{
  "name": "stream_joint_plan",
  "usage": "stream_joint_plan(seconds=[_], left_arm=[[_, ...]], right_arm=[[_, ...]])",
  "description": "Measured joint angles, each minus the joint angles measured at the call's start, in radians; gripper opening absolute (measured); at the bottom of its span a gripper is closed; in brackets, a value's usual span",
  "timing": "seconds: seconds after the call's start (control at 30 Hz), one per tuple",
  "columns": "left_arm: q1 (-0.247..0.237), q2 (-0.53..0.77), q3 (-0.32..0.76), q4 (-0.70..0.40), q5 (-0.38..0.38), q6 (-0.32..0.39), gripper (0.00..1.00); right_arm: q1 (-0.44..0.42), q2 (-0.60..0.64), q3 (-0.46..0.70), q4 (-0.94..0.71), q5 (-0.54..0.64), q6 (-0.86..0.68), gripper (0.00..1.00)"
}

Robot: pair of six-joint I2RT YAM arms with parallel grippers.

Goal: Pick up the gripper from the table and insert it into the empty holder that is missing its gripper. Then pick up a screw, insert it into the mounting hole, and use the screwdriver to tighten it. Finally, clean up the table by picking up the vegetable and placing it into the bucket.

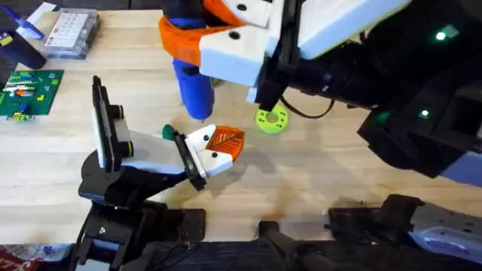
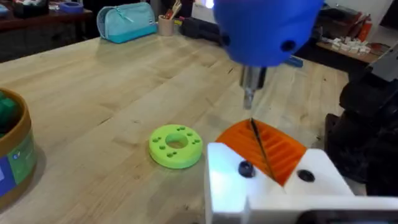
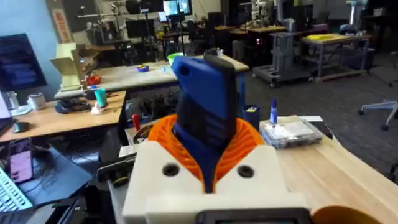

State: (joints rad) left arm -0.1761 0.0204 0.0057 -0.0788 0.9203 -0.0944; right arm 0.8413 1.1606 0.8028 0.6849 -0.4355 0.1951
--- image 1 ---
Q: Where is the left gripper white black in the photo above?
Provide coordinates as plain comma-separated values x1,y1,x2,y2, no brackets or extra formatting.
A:
78,124,246,207

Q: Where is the blue electric screwdriver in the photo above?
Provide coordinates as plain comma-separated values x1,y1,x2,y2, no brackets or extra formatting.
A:
161,0,216,123

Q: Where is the green disc with holes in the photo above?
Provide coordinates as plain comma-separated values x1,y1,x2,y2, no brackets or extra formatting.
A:
255,104,290,136

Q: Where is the black upright wrist plate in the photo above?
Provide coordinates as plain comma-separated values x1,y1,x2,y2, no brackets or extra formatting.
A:
91,75,135,173

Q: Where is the clear plastic box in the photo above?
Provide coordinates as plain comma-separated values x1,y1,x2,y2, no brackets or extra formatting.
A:
42,8,101,61

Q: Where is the green board with toy blocks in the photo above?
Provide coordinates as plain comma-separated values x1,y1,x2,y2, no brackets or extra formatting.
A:
0,69,66,123

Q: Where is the white flat box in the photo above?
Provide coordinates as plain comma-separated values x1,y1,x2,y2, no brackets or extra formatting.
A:
26,1,58,26

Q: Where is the dark cylindrical case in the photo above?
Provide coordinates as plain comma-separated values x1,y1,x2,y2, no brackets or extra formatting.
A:
0,29,48,71

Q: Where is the red and blue printed bag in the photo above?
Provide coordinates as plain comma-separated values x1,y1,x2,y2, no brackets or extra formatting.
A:
0,243,75,271

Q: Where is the black cable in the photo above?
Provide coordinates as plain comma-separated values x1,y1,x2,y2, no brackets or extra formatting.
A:
279,95,336,120

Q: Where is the black rail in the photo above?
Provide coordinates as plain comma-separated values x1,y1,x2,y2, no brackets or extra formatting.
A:
124,239,415,271

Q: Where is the blue handled tool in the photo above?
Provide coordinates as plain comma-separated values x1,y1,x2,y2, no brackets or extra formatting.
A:
0,3,47,41

